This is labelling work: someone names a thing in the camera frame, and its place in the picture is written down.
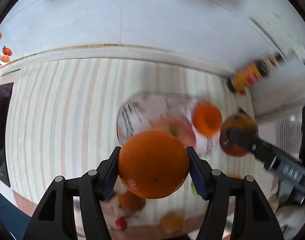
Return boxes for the printed oval plate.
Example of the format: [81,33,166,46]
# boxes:
[116,91,218,157]

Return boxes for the black stove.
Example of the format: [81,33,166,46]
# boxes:
[0,82,14,188]

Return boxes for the colourful wall sticker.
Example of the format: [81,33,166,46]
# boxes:
[0,30,13,73]

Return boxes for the person's right hand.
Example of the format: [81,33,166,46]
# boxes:
[269,180,305,234]

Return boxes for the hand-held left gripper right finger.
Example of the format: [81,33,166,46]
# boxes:
[186,147,284,240]

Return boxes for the large orange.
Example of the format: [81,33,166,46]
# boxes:
[117,130,190,199]

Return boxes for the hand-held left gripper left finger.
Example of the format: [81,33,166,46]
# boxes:
[24,146,121,240]

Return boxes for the pink red apple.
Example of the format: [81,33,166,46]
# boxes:
[150,117,197,148]

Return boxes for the dark blood orange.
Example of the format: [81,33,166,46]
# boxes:
[219,113,258,157]

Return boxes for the small tangerine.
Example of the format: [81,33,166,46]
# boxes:
[193,102,222,136]

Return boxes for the medium orange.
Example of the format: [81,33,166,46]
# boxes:
[117,190,146,211]

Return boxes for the striped table mat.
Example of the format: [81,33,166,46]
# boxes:
[6,57,258,240]

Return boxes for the dark soy sauce bottle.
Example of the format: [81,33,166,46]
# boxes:
[226,51,285,93]

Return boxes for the small orange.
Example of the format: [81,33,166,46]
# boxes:
[161,212,185,234]

